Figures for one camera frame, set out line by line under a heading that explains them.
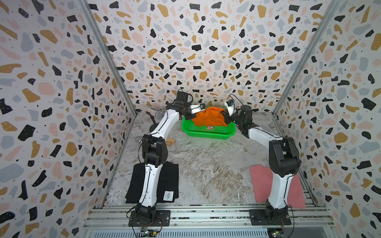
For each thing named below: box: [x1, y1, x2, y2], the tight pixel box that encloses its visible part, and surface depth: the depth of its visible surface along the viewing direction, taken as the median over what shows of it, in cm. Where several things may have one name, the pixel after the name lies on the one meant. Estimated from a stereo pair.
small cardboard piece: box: [165, 137, 176, 147], surface depth 105 cm
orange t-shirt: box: [191, 106, 229, 127], surface depth 100 cm
